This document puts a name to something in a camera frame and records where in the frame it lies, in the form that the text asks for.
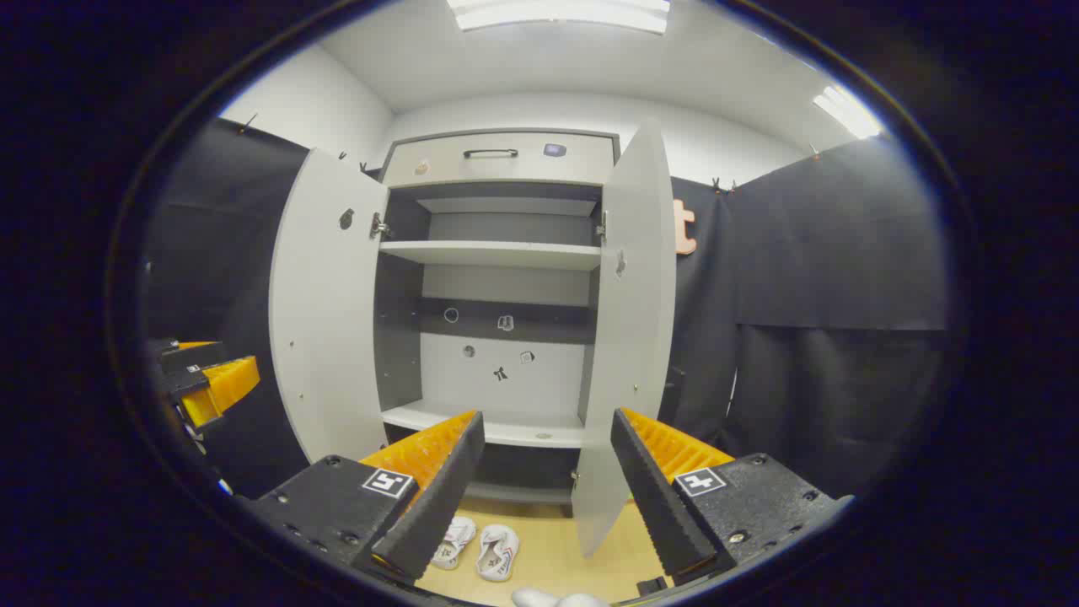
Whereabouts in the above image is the white shoe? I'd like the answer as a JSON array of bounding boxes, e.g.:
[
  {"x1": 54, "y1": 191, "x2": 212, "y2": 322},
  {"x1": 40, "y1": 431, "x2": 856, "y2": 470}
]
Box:
[
  {"x1": 430, "y1": 516, "x2": 478, "y2": 571},
  {"x1": 475, "y1": 524, "x2": 521, "y2": 583}
]

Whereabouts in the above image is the black backdrop cloth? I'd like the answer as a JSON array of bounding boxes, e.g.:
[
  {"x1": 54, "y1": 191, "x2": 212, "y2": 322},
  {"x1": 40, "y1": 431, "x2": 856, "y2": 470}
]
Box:
[{"x1": 143, "y1": 118, "x2": 949, "y2": 498}]

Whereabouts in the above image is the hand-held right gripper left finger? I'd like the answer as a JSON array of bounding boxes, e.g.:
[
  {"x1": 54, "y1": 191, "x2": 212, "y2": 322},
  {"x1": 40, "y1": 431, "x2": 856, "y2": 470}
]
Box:
[{"x1": 244, "y1": 411, "x2": 486, "y2": 584}]

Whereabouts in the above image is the ceiling light panel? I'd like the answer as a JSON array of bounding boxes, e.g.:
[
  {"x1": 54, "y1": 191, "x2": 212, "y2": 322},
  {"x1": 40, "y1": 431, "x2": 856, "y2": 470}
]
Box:
[{"x1": 813, "y1": 84, "x2": 883, "y2": 141}]

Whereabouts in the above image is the grey shoe cabinet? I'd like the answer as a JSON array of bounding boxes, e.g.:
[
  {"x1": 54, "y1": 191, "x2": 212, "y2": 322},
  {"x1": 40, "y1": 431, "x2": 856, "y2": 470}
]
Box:
[{"x1": 371, "y1": 128, "x2": 622, "y2": 507}]

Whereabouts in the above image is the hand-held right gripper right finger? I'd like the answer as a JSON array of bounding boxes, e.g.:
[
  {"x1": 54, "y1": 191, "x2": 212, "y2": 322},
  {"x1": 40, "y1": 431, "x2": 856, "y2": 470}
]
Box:
[{"x1": 610, "y1": 408, "x2": 854, "y2": 587}]

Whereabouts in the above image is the grey cabinet door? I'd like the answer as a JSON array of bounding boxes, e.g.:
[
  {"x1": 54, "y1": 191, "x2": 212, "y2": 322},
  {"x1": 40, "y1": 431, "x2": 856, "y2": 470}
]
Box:
[
  {"x1": 268, "y1": 148, "x2": 390, "y2": 465},
  {"x1": 572, "y1": 118, "x2": 678, "y2": 557}
]

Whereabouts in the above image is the grey cabinet drawer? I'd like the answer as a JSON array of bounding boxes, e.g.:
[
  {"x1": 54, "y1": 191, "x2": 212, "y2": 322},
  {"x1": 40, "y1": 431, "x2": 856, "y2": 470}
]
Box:
[{"x1": 381, "y1": 132, "x2": 616, "y2": 188}]

